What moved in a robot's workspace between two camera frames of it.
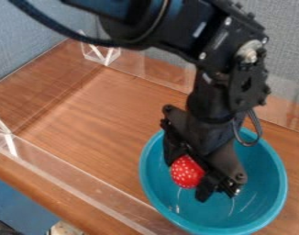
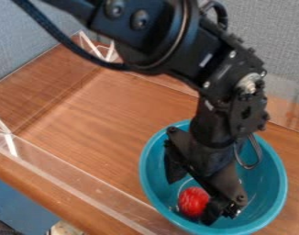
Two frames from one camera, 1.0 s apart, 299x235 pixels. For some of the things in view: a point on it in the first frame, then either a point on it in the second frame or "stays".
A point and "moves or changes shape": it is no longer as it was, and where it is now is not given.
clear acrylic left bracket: [4, 144] stays
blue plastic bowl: [220, 215] stays
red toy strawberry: [187, 172] moves or changes shape
